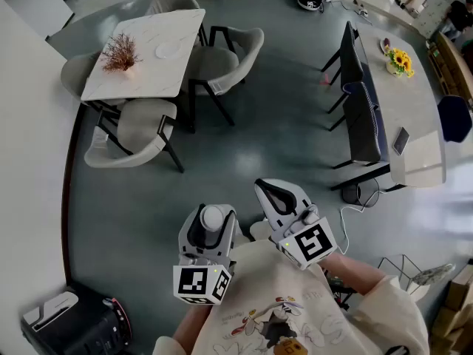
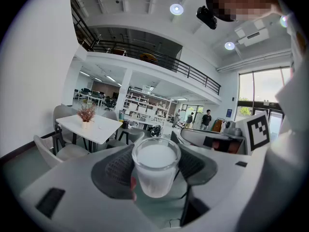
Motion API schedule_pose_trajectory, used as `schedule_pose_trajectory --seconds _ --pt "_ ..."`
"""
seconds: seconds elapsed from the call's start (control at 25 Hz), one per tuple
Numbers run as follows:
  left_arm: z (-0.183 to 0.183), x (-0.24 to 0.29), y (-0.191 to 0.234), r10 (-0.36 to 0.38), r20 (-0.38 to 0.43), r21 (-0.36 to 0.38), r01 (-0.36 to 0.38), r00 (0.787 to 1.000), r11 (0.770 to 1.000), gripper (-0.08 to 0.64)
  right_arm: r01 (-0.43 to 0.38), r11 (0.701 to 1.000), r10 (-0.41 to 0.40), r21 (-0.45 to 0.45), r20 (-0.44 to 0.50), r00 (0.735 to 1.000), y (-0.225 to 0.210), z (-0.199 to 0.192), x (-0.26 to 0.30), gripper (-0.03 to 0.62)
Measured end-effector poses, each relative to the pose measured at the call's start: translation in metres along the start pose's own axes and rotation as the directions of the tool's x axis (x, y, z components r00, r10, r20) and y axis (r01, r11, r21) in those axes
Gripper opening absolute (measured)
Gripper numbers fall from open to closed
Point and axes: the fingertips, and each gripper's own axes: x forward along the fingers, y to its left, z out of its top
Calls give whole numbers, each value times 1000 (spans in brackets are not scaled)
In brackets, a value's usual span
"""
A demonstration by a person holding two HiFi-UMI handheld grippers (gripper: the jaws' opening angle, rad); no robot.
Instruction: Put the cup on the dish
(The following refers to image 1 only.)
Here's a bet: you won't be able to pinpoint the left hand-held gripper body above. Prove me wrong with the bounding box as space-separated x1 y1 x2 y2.
172 250 237 306

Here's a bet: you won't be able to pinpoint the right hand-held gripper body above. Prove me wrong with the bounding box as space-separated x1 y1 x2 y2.
271 205 338 271

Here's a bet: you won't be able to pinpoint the white saucer plate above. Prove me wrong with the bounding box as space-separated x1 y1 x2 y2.
154 41 182 59

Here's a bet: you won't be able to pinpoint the person's left forearm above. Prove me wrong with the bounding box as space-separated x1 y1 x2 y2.
171 303 214 347

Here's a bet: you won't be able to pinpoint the person's right forearm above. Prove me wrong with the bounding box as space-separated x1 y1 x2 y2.
319 252 387 296

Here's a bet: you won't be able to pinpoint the person's right white shoe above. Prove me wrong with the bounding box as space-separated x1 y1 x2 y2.
249 220 273 241

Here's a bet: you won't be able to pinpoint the black equipment stand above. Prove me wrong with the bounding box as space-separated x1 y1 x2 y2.
323 270 358 310

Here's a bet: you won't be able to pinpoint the person's cream printed shirt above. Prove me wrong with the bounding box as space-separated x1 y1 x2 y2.
153 240 432 355

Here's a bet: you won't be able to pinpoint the smartphone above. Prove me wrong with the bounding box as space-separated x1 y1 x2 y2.
392 126 410 156

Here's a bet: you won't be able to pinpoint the marble side table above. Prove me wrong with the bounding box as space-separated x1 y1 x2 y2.
377 254 456 302

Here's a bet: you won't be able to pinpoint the black equipment case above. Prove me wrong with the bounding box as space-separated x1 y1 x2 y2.
20 283 132 355

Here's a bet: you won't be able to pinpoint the cardboard boxes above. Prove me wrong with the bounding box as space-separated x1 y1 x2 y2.
430 260 473 355

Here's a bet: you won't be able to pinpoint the white marble dining table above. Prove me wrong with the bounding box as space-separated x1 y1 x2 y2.
80 8 206 102

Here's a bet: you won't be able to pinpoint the sunflower vase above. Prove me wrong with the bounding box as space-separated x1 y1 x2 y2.
384 47 415 79

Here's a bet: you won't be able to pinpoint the dark blue chair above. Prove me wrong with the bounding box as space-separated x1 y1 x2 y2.
438 95 473 143

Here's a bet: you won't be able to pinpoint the dried brown plant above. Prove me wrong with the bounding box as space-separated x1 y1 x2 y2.
99 31 143 79

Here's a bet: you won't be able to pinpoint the wooden shelf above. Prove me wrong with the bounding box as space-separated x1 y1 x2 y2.
428 31 473 103

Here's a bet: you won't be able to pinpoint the white cable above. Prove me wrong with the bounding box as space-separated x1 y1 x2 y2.
338 202 370 255

